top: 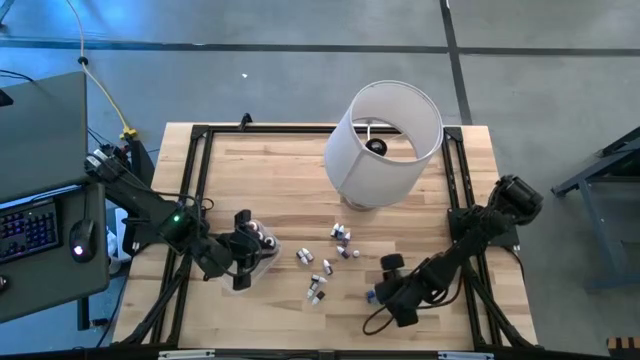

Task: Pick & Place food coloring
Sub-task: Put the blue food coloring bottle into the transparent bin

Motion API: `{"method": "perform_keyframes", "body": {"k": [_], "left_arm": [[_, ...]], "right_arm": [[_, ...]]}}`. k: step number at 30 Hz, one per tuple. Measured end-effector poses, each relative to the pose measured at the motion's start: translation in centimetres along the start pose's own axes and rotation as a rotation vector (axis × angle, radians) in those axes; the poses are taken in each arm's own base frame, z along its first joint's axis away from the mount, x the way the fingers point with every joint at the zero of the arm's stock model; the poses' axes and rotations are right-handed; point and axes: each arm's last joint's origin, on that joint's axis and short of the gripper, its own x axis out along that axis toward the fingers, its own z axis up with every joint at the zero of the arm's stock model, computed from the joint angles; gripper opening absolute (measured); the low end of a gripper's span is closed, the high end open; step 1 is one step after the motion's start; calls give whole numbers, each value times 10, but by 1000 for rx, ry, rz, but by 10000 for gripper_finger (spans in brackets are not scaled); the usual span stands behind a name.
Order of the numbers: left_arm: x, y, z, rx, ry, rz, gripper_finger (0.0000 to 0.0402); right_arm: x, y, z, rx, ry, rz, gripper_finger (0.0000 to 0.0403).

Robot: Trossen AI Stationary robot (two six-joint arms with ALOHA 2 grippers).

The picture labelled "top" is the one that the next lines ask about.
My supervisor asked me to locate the thin black floor cable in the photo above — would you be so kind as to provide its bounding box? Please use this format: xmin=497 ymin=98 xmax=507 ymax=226
xmin=0 ymin=68 xmax=35 ymax=84

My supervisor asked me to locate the grey laptop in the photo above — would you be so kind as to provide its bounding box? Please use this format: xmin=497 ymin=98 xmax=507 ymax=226
xmin=0 ymin=71 xmax=90 ymax=204

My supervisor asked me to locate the black aluminium table frame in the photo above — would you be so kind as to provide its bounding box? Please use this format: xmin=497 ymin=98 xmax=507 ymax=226
xmin=114 ymin=123 xmax=539 ymax=351

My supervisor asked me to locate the wood and black striped object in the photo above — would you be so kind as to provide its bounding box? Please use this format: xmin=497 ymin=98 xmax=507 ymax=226
xmin=606 ymin=336 xmax=640 ymax=353

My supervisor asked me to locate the yellow power cable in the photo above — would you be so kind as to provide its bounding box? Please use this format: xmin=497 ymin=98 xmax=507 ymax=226
xmin=64 ymin=0 xmax=139 ymax=141

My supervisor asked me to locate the blue-grey metal cart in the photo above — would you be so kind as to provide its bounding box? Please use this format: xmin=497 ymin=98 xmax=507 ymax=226
xmin=551 ymin=125 xmax=640 ymax=294

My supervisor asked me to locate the dark grey desk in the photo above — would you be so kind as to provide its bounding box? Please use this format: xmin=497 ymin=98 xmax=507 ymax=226
xmin=0 ymin=182 xmax=111 ymax=325

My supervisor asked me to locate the black backlit keyboard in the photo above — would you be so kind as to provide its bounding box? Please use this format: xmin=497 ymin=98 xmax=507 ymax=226
xmin=0 ymin=198 xmax=62 ymax=264

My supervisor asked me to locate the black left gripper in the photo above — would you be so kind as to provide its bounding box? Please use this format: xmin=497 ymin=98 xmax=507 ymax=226
xmin=199 ymin=209 xmax=267 ymax=292

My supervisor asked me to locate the white bracket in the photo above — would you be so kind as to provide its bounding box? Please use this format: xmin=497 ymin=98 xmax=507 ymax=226
xmin=437 ymin=351 xmax=495 ymax=360
xmin=157 ymin=349 xmax=217 ymax=360

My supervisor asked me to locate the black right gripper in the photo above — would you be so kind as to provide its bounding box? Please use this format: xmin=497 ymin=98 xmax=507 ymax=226
xmin=372 ymin=252 xmax=432 ymax=329

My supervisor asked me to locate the black computer mouse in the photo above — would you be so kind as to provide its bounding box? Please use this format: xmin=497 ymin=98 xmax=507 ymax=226
xmin=68 ymin=218 xmax=97 ymax=264

